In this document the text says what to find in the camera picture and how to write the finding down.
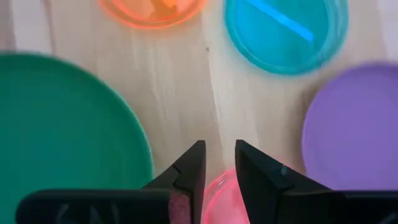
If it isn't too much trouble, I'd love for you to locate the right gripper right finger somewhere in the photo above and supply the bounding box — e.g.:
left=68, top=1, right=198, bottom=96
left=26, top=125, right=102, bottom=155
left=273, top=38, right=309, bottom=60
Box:
left=235, top=139, right=398, bottom=224

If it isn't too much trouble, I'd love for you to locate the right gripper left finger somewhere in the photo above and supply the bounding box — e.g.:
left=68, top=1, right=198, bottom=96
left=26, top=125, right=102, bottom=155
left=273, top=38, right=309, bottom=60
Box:
left=15, top=140, right=207, bottom=224

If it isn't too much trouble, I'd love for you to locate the pink translucent cup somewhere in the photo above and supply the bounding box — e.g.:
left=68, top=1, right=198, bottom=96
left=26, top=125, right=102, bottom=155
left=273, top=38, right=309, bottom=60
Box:
left=201, top=169, right=251, bottom=224

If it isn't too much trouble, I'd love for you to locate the teal green plastic plate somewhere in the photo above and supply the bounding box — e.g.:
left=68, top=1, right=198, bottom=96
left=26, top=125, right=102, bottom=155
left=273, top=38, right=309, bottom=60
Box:
left=0, top=52, right=155, bottom=224

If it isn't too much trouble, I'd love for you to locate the cyan translucent plastic plate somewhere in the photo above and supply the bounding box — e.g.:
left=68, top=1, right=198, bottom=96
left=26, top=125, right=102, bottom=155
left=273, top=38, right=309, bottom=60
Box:
left=224, top=0, right=349, bottom=77

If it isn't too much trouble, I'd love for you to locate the orange translucent plastic plate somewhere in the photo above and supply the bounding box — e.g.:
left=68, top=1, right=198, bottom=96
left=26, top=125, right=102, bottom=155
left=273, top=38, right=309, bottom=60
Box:
left=98, top=0, right=208, bottom=30

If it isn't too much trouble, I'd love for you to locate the purple plastic plate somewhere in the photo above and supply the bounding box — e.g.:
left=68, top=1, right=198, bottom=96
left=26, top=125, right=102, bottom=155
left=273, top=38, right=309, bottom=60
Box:
left=301, top=62, right=398, bottom=191

